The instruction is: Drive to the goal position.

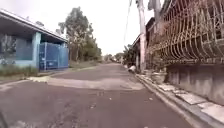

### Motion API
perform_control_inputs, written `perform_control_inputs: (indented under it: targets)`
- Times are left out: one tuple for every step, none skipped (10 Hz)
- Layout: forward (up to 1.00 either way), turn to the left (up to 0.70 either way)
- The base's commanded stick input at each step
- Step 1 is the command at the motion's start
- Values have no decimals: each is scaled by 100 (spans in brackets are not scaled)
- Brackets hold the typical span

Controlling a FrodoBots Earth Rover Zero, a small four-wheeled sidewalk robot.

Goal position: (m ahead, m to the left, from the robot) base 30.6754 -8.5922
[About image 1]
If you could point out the blue house with roof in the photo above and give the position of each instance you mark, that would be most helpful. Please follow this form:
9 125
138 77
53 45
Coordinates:
20 43

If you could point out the concrete utility pole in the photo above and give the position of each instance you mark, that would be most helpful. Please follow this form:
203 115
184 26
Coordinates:
142 36

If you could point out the blue metal gate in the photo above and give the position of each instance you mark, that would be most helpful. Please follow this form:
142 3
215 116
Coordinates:
53 56

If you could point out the grey asphalt road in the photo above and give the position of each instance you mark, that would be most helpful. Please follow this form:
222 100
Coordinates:
100 100

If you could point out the grass verge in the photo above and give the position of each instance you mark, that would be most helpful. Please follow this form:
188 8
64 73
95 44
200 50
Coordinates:
16 71

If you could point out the grey concrete wall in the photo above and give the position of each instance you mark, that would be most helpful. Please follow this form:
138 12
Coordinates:
200 81

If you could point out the curved metal bar fence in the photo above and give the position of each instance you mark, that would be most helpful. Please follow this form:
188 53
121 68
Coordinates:
190 33

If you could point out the concrete slab kerb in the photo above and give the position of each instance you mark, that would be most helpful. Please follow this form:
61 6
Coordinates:
186 100

